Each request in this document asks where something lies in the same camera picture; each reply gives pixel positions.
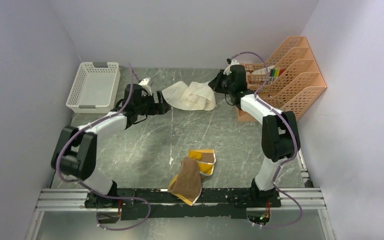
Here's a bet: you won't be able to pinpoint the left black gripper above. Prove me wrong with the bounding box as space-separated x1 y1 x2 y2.
135 91 172 116

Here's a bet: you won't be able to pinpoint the cream white towel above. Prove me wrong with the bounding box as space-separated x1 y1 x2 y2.
161 81 216 111

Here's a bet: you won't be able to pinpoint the orange file organizer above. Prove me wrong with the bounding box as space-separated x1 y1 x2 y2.
243 36 327 120

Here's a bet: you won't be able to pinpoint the white plastic basket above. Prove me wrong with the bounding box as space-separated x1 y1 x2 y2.
65 62 120 114

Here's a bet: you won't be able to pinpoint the brown yellow towel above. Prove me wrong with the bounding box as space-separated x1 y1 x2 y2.
168 149 217 206

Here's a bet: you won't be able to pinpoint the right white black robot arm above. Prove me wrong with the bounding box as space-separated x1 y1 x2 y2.
208 64 301 207

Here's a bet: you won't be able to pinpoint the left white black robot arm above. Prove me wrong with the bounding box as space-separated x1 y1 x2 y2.
51 83 171 208

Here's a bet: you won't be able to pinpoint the white label card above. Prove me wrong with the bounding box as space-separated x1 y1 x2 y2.
251 65 275 75

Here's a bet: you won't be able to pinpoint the coloured marker pens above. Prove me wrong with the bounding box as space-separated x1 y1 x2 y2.
268 68 286 84

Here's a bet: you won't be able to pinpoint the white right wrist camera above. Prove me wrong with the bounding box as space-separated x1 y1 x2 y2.
223 58 240 76

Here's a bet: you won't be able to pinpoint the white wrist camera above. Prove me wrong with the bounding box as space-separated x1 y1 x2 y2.
223 58 240 76
138 77 153 96

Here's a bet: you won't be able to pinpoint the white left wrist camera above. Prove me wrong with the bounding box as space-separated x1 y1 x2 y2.
138 77 153 96

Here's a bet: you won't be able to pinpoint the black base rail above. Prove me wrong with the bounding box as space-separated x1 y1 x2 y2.
84 187 281 220

